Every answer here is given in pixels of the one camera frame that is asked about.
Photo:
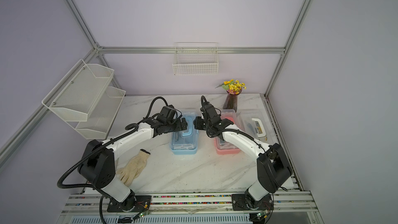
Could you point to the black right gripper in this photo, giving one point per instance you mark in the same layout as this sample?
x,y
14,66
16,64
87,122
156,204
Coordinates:
x,y
199,123

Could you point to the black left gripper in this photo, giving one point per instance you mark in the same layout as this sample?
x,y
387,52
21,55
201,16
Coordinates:
x,y
179,127

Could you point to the blue tiered toolbox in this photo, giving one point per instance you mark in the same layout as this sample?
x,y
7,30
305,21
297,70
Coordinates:
x,y
186,142

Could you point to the clear white toolbox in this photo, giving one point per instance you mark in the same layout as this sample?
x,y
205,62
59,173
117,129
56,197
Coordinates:
x,y
253,123

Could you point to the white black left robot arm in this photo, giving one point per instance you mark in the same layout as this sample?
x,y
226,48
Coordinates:
x,y
100,167

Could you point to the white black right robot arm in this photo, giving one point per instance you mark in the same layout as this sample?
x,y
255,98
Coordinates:
x,y
273,166

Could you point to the dark glass flower vase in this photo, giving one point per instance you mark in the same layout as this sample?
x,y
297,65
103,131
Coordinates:
x,y
231,102

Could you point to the yellow artificial flowers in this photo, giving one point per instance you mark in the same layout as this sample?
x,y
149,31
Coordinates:
x,y
233,87

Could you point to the cream knit work glove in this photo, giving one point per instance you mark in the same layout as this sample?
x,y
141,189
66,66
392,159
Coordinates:
x,y
133,168

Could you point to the white wire wall basket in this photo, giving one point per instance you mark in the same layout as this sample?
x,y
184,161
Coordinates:
x,y
195,59

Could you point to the lower white mesh wall shelf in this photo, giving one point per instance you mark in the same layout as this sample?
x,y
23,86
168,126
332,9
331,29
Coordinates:
x,y
100,121

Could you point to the white mesh wall shelf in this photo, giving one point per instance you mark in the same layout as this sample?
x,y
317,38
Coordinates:
x,y
100,121
75,97

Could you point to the upper white mesh wall shelf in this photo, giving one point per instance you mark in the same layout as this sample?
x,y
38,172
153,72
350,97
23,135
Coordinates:
x,y
75,97

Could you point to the aluminium frame rails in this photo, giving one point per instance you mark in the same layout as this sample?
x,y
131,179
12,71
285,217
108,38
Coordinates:
x,y
15,143

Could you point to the robot base rail plate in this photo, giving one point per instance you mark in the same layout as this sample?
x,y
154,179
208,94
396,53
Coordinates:
x,y
212,208

